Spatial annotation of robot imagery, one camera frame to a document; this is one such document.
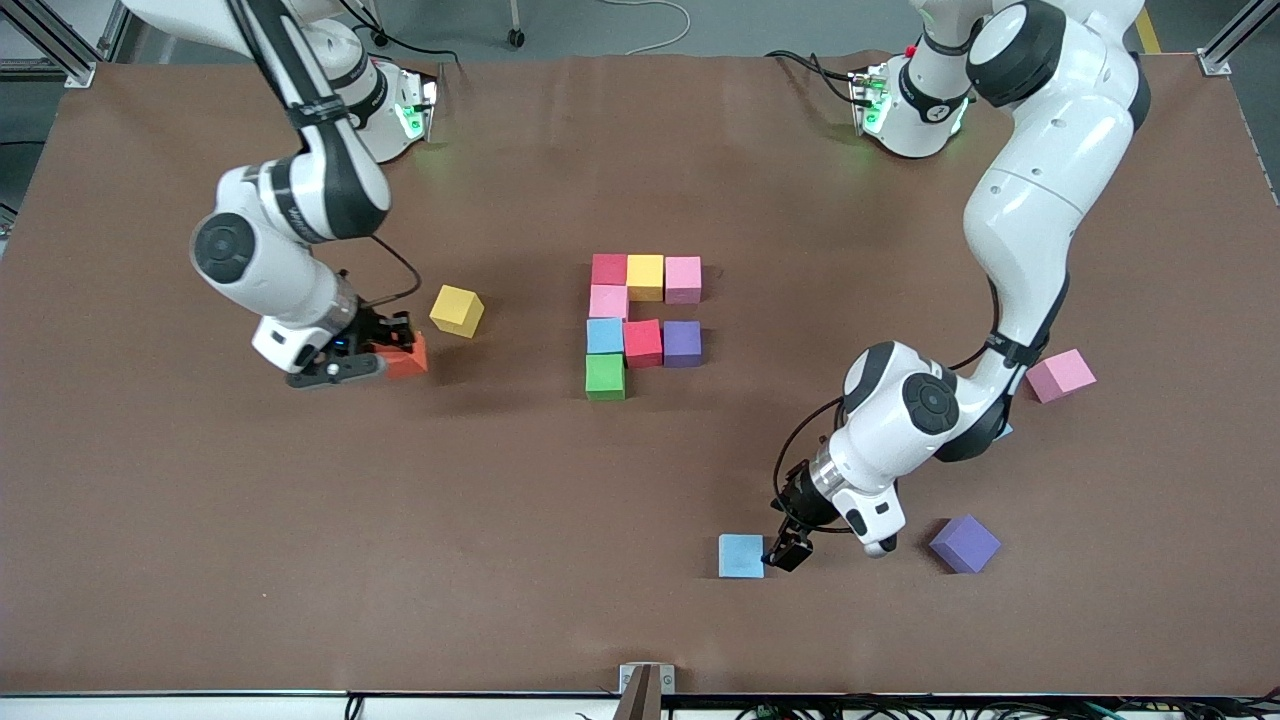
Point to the brown pole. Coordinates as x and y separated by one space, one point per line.
640 700

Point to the brown table mat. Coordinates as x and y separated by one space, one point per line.
300 600

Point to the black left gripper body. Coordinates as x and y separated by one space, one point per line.
800 507

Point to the small metal bracket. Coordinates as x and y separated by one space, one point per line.
665 678

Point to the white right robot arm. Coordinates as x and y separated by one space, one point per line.
260 260

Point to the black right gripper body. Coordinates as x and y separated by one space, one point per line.
377 328

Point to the pink foam block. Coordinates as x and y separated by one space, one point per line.
609 302
684 280
1062 375

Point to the light blue foam block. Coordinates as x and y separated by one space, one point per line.
741 556

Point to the white table edge rail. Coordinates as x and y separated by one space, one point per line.
150 710

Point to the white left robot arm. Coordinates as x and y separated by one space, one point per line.
1040 200

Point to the aluminium frame post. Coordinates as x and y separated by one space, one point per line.
45 35
1235 38

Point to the yellow foam block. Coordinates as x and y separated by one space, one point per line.
456 310
646 277

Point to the orange foam block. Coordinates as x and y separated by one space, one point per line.
408 358

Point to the green foam block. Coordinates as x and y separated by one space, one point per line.
605 377

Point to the red foam block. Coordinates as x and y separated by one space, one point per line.
609 270
644 343

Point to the purple foam block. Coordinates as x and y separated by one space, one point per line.
682 343
965 543

